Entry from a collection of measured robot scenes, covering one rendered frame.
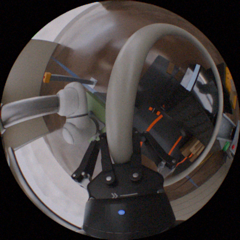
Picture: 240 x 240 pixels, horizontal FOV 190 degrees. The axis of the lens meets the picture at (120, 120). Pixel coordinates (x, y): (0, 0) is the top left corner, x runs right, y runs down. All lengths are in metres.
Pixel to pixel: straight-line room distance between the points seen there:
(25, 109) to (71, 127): 0.29
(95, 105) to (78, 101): 0.20
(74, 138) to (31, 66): 5.96
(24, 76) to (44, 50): 1.97
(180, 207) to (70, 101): 6.04
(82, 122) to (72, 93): 0.18
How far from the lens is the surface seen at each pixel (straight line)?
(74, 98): 0.44
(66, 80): 1.30
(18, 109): 0.42
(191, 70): 0.77
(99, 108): 0.59
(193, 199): 5.69
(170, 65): 1.57
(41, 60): 6.14
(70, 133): 0.44
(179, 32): 0.21
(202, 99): 0.70
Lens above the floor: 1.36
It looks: 66 degrees down
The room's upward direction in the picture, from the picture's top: 128 degrees counter-clockwise
